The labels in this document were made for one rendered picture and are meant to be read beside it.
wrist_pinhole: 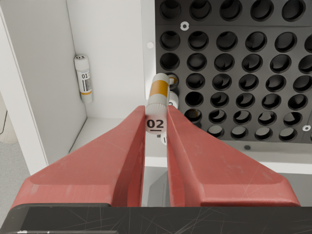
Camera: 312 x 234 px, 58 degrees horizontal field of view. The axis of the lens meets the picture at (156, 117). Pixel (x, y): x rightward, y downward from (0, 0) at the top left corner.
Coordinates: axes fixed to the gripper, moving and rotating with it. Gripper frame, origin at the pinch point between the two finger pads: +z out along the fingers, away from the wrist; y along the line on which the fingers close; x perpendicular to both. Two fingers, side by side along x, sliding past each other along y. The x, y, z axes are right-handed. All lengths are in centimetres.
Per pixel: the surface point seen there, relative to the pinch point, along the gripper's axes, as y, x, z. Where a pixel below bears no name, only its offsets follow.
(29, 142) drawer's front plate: 9.0, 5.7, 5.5
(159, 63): -0.2, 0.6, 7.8
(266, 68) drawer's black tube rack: -7.3, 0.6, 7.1
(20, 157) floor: 73, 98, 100
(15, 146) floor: 74, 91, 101
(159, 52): -0.3, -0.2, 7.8
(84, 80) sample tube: 6.7, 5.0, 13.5
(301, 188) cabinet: -26.0, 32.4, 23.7
